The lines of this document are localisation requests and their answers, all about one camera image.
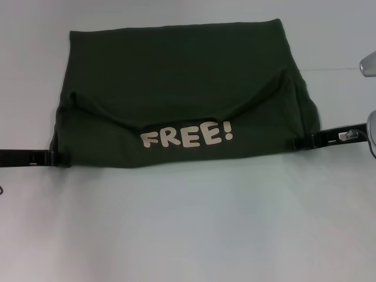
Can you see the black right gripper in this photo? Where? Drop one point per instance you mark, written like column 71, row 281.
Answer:
column 335, row 136

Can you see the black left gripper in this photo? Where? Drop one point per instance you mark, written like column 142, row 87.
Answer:
column 23, row 158

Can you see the dark green shirt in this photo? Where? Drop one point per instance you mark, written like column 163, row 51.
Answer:
column 182, row 73

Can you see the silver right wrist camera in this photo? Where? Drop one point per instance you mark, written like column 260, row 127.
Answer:
column 368, row 64

